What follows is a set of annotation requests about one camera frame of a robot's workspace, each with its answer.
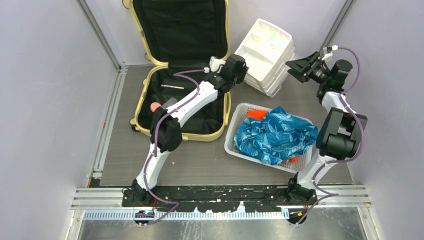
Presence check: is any orange garment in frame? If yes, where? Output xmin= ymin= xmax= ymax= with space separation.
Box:
xmin=246 ymin=110 xmax=268 ymax=120

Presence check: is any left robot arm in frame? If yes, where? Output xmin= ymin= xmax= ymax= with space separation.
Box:
xmin=131 ymin=54 xmax=249 ymax=207

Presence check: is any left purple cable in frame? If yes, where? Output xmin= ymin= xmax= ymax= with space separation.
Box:
xmin=140 ymin=67 xmax=210 ymax=227

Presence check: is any blue patterned garment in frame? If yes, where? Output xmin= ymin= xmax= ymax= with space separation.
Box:
xmin=233 ymin=106 xmax=318 ymax=166

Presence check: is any yellow hard-shell suitcase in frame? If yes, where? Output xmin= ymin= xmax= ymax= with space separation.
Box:
xmin=129 ymin=0 xmax=230 ymax=135

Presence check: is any white perforated plastic basket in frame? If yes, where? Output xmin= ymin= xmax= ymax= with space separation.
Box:
xmin=224 ymin=102 xmax=314 ymax=174

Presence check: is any slotted metal cable duct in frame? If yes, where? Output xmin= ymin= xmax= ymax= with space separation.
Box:
xmin=82 ymin=208 xmax=290 ymax=221

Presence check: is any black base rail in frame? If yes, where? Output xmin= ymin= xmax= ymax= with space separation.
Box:
xmin=121 ymin=185 xmax=318 ymax=213

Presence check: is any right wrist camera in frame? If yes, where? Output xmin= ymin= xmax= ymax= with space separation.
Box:
xmin=319 ymin=45 xmax=339 ymax=62

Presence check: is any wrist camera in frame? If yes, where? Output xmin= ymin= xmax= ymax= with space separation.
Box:
xmin=319 ymin=45 xmax=339 ymax=62
xmin=203 ymin=56 xmax=226 ymax=74

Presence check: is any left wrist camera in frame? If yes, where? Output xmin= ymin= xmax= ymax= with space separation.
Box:
xmin=203 ymin=56 xmax=226 ymax=74

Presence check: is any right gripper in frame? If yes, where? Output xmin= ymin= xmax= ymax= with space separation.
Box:
xmin=284 ymin=51 xmax=331 ymax=85

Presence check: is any white divided organizer tray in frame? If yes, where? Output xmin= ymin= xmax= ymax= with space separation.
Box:
xmin=235 ymin=18 xmax=295 ymax=98

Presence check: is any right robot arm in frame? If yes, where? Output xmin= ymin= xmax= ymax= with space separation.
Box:
xmin=285 ymin=51 xmax=368 ymax=205

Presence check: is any silver pen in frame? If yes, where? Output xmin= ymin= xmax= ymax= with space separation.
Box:
xmin=161 ymin=84 xmax=185 ymax=90

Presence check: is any clear bottle pink cap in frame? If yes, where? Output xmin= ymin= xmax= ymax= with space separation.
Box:
xmin=150 ymin=97 xmax=178 ymax=113

